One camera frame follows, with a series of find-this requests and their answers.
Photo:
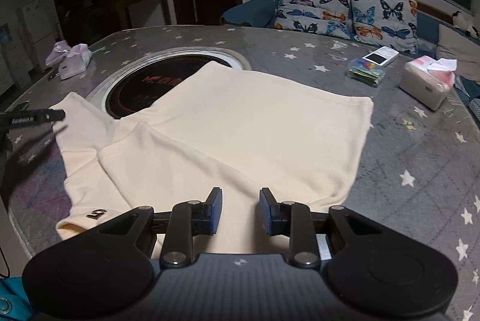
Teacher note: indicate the right butterfly pillow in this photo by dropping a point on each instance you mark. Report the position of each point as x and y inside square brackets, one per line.
[386, 23]

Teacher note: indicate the clear box colourful items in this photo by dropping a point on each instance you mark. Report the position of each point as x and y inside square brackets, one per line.
[366, 72]

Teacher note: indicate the butterfly pillow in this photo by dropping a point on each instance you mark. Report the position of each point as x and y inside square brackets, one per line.
[386, 23]
[323, 17]

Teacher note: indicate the white tissue box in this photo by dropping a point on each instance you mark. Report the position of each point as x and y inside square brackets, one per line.
[428, 80]

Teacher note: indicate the white remote device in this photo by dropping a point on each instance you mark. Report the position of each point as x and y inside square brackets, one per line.
[382, 56]

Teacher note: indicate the left butterfly pillow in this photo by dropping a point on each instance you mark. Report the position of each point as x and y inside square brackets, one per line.
[323, 17]

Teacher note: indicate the black white plush toy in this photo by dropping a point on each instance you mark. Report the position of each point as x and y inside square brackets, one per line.
[461, 23]

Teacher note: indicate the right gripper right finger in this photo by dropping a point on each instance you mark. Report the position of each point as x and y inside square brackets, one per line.
[295, 221]

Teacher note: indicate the grey cushion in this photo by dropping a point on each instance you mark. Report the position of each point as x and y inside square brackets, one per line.
[454, 46]

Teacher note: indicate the cream sweater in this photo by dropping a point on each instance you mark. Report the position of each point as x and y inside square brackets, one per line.
[238, 130]

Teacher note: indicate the wooden side table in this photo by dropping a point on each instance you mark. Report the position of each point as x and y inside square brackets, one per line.
[142, 13]

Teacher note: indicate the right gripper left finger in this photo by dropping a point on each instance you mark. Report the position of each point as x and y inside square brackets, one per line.
[183, 223]

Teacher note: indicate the black induction cooktop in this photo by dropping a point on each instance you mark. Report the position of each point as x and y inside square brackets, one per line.
[142, 87]

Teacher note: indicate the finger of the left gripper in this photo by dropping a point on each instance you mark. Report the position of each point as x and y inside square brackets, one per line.
[25, 119]

